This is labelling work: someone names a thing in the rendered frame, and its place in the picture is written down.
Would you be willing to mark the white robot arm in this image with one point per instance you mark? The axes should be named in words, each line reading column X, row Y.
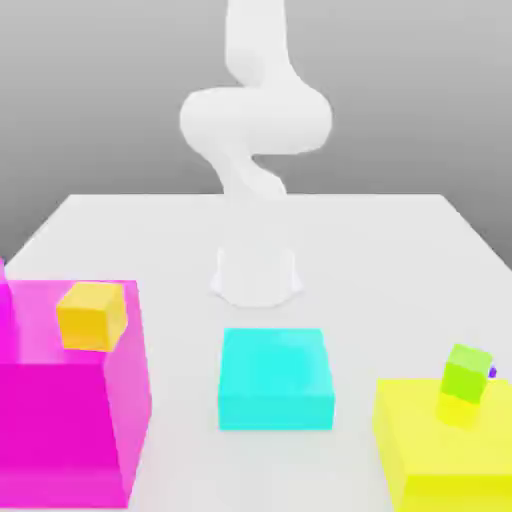
column 256, row 120

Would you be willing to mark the small orange cube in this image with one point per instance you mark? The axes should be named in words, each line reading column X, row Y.
column 90, row 320

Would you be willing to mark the small green cube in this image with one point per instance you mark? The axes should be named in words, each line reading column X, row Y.
column 466, row 378

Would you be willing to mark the small purple cube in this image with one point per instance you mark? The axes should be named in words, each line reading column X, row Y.
column 492, row 372

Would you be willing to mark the large cyan box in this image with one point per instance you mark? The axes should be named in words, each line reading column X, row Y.
column 276, row 380

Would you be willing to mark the large magenta box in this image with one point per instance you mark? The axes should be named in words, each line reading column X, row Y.
column 52, row 432

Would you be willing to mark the large yellow box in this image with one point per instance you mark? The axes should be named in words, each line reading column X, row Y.
column 448, row 460

